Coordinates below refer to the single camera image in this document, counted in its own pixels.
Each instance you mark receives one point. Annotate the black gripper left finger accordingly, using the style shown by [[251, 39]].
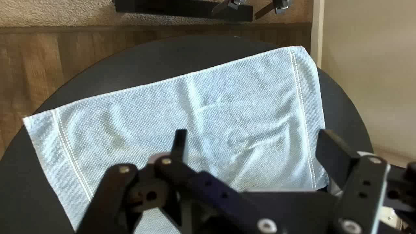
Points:
[[193, 201]]

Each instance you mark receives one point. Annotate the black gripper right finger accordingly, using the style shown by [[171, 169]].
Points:
[[376, 196]]

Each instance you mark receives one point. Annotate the light blue towel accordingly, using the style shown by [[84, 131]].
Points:
[[253, 123]]

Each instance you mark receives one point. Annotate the black chair base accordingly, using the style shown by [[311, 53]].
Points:
[[236, 10]]

